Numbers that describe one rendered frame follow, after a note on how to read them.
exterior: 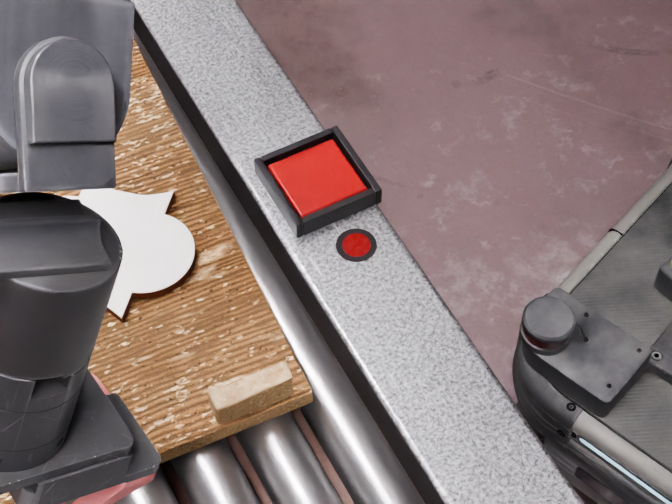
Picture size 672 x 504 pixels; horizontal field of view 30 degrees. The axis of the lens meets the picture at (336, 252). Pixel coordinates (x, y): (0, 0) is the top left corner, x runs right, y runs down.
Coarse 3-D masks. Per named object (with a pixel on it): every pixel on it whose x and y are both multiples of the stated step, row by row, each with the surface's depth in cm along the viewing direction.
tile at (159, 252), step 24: (96, 192) 97; (120, 192) 97; (168, 192) 97; (120, 216) 96; (144, 216) 96; (168, 216) 96; (120, 240) 94; (144, 240) 94; (168, 240) 94; (192, 240) 94; (144, 264) 93; (168, 264) 93; (192, 264) 93; (120, 288) 92; (144, 288) 92; (168, 288) 92; (120, 312) 91
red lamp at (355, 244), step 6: (354, 234) 98; (360, 234) 98; (348, 240) 98; (354, 240) 98; (360, 240) 98; (366, 240) 98; (342, 246) 97; (348, 246) 97; (354, 246) 97; (360, 246) 97; (366, 246) 97; (348, 252) 97; (354, 252) 97; (360, 252) 97; (366, 252) 97
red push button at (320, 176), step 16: (320, 144) 102; (336, 144) 102; (288, 160) 101; (304, 160) 101; (320, 160) 101; (336, 160) 101; (288, 176) 100; (304, 176) 100; (320, 176) 100; (336, 176) 100; (352, 176) 100; (288, 192) 99; (304, 192) 99; (320, 192) 99; (336, 192) 99; (352, 192) 99; (304, 208) 98; (320, 208) 98
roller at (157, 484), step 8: (160, 472) 87; (160, 480) 86; (144, 488) 85; (152, 488) 85; (160, 488) 86; (168, 488) 86; (128, 496) 85; (136, 496) 85; (144, 496) 85; (152, 496) 85; (160, 496) 85; (168, 496) 86
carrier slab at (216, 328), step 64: (128, 128) 102; (64, 192) 98; (128, 192) 98; (192, 192) 98; (128, 320) 91; (192, 320) 91; (256, 320) 91; (128, 384) 88; (192, 384) 88; (192, 448) 86
